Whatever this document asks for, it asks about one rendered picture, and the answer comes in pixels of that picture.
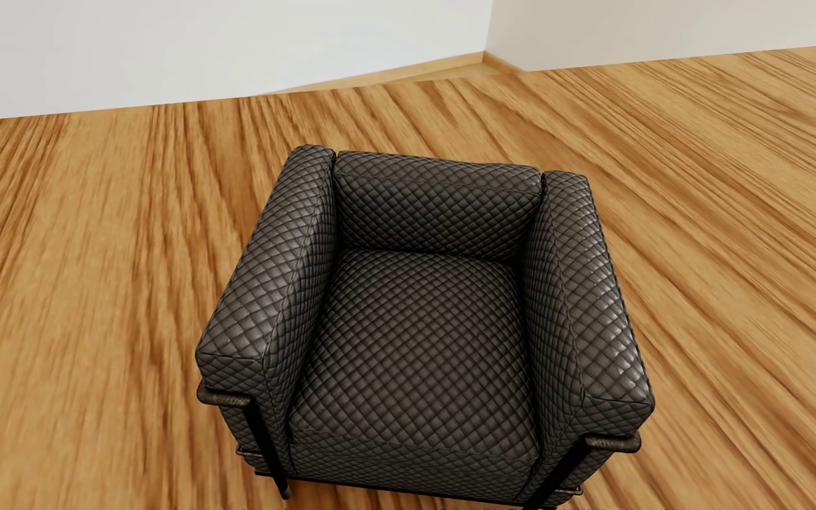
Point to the dark quilted leather armchair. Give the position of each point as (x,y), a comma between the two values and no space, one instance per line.
(419,340)

